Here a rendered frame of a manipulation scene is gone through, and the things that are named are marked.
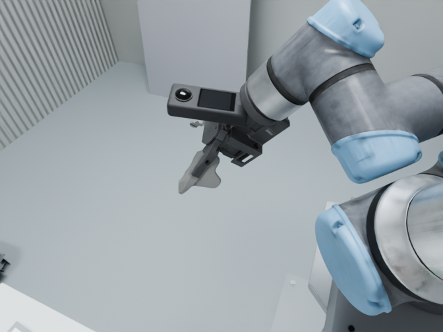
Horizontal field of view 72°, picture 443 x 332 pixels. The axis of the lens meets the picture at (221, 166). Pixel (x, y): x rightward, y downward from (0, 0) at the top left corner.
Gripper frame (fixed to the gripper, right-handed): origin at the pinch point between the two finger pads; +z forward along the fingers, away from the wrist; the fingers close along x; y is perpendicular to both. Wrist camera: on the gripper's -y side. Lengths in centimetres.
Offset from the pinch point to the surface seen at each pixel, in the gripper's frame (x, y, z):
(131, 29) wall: 216, -9, 147
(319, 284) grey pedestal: -17.0, 30.3, -3.8
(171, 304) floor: -9, 47, 92
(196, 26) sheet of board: 164, 25, 77
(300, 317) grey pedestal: -11, 90, 55
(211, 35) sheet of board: 159, 35, 73
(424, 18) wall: 157, 131, -19
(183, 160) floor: 81, 49, 112
